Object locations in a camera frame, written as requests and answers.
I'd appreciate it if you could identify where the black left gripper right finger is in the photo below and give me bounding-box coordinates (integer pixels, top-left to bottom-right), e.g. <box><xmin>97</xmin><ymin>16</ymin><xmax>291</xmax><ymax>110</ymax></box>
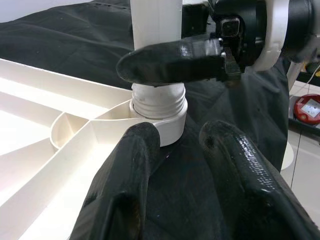
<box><xmin>199</xmin><ymin>119</ymin><xmax>320</xmax><ymax>240</ymax></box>

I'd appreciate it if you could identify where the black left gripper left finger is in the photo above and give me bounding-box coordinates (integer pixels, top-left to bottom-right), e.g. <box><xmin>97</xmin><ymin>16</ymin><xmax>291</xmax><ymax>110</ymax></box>
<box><xmin>71</xmin><ymin>121</ymin><xmax>161</xmax><ymax>240</ymax></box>

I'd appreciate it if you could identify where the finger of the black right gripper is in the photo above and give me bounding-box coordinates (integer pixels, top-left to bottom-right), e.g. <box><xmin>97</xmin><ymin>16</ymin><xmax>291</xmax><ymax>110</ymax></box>
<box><xmin>116</xmin><ymin>39</ymin><xmax>227</xmax><ymax>89</ymax></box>

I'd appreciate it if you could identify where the white plastic table leg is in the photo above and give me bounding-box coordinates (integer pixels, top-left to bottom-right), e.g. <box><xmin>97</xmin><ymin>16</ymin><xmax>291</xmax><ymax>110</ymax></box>
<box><xmin>129</xmin><ymin>0</ymin><xmax>189</xmax><ymax>120</ymax></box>

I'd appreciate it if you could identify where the white plastic table top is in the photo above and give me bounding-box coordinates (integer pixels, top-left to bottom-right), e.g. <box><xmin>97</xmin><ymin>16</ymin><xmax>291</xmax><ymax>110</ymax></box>
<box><xmin>0</xmin><ymin>58</ymin><xmax>189</xmax><ymax>240</ymax></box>

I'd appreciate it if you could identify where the white round base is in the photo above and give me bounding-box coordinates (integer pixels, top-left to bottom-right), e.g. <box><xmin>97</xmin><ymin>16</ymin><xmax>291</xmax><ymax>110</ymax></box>
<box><xmin>280</xmin><ymin>143</ymin><xmax>295</xmax><ymax>171</ymax></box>

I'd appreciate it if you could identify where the red round device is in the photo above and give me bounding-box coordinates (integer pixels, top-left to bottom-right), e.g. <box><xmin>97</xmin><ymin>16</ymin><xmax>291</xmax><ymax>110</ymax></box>
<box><xmin>293</xmin><ymin>93</ymin><xmax>320</xmax><ymax>125</ymax></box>

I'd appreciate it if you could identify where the black cloth table cover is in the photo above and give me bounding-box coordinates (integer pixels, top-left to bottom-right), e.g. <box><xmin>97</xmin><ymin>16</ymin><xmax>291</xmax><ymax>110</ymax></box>
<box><xmin>0</xmin><ymin>0</ymin><xmax>292</xmax><ymax>240</ymax></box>

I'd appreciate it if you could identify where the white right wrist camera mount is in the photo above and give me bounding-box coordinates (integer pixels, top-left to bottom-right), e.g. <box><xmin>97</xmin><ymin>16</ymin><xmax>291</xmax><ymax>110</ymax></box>
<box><xmin>249</xmin><ymin>0</ymin><xmax>292</xmax><ymax>73</ymax></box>

